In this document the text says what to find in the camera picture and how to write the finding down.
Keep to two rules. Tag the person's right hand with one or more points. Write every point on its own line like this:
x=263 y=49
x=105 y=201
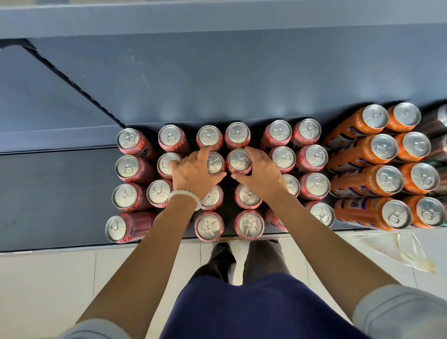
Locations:
x=267 y=178

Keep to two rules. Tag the person's left hand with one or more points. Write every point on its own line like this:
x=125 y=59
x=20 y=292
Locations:
x=193 y=174

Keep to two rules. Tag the pink printed soda can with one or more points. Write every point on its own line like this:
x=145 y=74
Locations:
x=237 y=132
x=209 y=226
x=292 y=184
x=317 y=184
x=283 y=157
x=248 y=197
x=316 y=155
x=158 y=217
x=239 y=160
x=126 y=166
x=209 y=135
x=124 y=195
x=128 y=138
x=309 y=128
x=166 y=167
x=169 y=135
x=272 y=220
x=159 y=192
x=280 y=130
x=323 y=213
x=213 y=198
x=216 y=162
x=116 y=228
x=249 y=224

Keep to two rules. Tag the orange striped soda can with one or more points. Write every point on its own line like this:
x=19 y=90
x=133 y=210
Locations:
x=384 y=146
x=375 y=116
x=416 y=144
x=389 y=178
x=424 y=176
x=407 y=114

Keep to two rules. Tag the group of orange cans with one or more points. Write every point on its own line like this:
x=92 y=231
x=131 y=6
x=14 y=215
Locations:
x=396 y=214

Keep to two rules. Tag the grey metal shelf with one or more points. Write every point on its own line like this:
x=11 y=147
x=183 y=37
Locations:
x=52 y=192

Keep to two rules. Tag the person's right forearm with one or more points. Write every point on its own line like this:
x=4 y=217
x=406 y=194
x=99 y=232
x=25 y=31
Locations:
x=331 y=255

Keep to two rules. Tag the person's left forearm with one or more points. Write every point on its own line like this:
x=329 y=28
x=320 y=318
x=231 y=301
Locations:
x=139 y=272

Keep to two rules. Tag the navy blue shirt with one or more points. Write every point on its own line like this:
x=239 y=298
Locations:
x=258 y=307

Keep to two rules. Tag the clear plastic bag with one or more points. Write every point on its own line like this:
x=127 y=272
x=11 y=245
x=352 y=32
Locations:
x=401 y=249

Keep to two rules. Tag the light grey shirt sleeve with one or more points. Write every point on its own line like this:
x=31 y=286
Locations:
x=97 y=330
x=401 y=311

